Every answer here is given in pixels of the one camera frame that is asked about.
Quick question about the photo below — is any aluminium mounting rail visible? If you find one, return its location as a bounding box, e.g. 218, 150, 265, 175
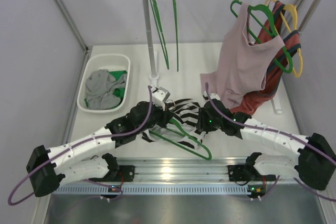
117, 157, 246, 184

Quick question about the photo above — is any yellow hanger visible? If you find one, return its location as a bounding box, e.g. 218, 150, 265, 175
265, 0, 303, 78

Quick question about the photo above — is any pink tank top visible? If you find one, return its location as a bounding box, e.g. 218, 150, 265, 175
200, 3, 285, 109

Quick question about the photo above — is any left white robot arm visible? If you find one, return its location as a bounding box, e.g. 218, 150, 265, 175
26, 101, 174, 197

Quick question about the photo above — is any white plastic laundry basket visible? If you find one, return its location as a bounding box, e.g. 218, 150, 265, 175
77, 54, 131, 114

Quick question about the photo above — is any green hanger holding pink top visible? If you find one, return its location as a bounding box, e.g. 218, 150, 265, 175
230, 0, 293, 74

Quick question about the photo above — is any grey cloth in basket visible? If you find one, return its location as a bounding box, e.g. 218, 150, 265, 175
84, 69, 122, 110

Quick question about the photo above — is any black white striped tank top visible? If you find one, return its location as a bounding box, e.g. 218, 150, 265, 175
141, 98, 208, 151

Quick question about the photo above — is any rust red tank top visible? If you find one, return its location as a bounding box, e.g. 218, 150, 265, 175
230, 1, 301, 115

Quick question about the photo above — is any slotted grey cable duct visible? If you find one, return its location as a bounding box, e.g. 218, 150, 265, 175
52, 184, 266, 196

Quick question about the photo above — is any green cloth in basket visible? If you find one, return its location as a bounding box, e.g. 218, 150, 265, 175
83, 70, 128, 105

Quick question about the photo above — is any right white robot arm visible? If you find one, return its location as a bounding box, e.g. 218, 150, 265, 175
196, 99, 335, 191

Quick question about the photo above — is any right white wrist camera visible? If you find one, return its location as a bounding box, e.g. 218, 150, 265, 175
203, 91, 221, 101

